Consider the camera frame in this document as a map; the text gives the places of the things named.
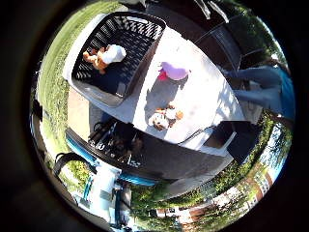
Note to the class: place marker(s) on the black plastic laundry basket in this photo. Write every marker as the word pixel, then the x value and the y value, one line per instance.
pixel 119 54

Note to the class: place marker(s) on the black mesh chair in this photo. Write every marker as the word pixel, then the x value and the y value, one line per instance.
pixel 225 42

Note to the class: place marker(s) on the purple and pink plush toy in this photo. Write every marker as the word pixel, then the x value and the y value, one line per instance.
pixel 174 71

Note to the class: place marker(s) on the doll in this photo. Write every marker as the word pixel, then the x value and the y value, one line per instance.
pixel 103 58

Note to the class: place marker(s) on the person in jeans, blue shirt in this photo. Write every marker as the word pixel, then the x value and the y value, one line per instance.
pixel 267 90

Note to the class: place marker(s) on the brown and white plush dog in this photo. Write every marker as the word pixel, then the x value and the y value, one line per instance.
pixel 164 118

